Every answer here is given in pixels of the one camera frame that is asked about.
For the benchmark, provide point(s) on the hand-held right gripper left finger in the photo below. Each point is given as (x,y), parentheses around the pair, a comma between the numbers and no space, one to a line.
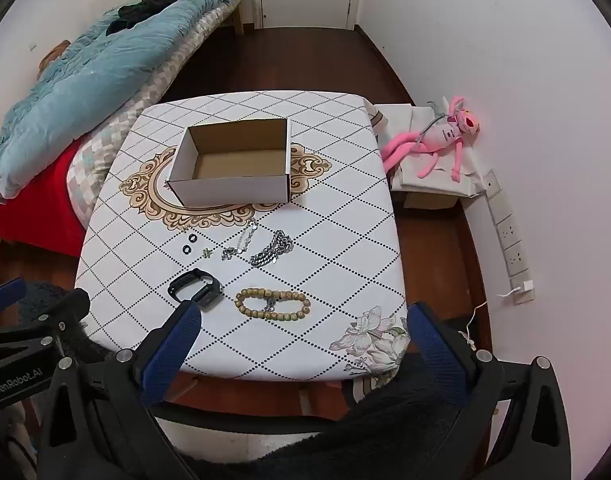
(170,355)

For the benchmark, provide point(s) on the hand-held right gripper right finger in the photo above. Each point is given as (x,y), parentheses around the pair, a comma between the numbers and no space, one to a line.
(435,355)

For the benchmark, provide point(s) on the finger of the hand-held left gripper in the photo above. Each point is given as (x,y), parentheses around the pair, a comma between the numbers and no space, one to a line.
(60,312)
(5,294)

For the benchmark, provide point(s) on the black smart band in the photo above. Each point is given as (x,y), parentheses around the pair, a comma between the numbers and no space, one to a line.
(210,292)

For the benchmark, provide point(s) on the small metal earring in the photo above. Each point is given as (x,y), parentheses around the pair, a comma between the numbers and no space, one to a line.
(206,253)

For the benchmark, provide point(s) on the red bed sheet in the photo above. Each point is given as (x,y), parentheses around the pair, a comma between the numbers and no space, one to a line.
(30,215)

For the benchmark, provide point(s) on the white charger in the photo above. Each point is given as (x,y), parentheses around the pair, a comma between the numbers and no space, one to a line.
(524,292)

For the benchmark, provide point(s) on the white power strip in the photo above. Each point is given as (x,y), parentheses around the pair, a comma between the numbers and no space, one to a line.
(510,240)

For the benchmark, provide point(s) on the brown cardboard box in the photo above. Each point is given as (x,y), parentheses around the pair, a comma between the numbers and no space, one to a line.
(430,200)

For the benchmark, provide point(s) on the pink plush toy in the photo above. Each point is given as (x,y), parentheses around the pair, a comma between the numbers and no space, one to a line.
(448,132)

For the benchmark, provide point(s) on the light blue quilt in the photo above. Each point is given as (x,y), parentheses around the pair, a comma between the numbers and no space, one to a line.
(85,85)

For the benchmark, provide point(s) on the brown cushion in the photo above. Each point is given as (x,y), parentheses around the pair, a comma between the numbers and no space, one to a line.
(53,55)

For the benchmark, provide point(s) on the black garment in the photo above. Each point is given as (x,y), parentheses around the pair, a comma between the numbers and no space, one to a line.
(145,5)

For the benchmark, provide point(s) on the wooden bed frame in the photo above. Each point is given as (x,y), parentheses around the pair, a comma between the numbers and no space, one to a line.
(237,20)

